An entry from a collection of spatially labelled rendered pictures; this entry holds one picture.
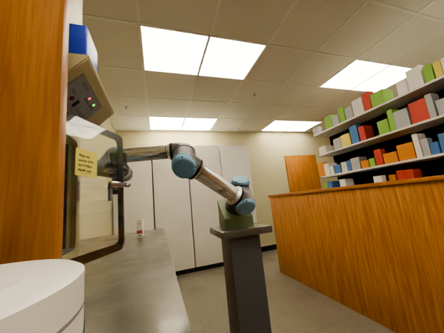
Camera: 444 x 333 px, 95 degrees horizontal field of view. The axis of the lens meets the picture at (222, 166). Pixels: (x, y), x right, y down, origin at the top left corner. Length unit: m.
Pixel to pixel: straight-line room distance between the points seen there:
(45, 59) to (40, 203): 0.28
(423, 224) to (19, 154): 2.03
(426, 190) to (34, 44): 2.00
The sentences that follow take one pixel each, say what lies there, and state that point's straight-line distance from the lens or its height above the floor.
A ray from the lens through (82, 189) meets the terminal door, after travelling 0.68.
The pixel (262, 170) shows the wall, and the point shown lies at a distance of 4.73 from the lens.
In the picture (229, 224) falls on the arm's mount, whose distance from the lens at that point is 1.32.
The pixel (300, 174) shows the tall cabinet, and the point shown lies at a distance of 5.24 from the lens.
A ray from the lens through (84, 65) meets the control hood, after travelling 0.67.
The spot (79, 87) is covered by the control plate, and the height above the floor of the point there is 1.46.
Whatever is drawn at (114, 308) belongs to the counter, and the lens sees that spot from 0.50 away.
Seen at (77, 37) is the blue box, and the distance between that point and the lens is 0.71.
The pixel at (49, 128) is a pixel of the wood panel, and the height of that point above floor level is 1.28.
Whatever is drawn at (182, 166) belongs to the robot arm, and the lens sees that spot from 0.96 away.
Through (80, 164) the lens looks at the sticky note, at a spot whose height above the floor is 1.25.
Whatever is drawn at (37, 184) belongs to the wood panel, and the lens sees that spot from 0.49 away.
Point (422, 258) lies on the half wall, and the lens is 2.03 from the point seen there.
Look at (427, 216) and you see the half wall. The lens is 1.94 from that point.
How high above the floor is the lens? 1.11
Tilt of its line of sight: 10 degrees up
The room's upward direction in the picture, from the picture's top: 6 degrees counter-clockwise
